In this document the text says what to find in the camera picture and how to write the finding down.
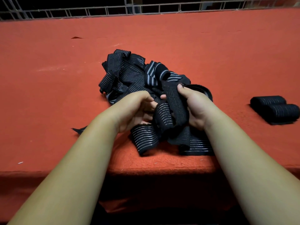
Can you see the person's left hand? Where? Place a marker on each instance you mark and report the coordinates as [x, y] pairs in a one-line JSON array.
[[131, 110]]

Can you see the person's right hand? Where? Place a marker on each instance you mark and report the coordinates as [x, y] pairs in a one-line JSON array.
[[198, 107]]

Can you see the person's left thumb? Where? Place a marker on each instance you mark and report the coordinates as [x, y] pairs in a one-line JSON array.
[[146, 96]]

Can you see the person's right thumb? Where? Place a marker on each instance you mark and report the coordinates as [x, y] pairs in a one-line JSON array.
[[181, 89]]

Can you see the person's right forearm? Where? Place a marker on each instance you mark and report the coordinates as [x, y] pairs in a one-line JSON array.
[[253, 175]]

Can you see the person's left forearm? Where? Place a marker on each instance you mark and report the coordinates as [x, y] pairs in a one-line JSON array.
[[70, 175]]

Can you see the pile of black striped bands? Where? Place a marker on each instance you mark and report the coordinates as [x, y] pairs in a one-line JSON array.
[[126, 74]]

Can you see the small black fabric scrap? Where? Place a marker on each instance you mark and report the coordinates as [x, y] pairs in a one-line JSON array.
[[79, 130]]

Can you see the red felt table cover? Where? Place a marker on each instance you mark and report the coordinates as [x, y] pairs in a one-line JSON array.
[[58, 79]]

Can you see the tiny dark fabric scrap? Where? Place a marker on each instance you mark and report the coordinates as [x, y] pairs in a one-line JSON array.
[[76, 37]]

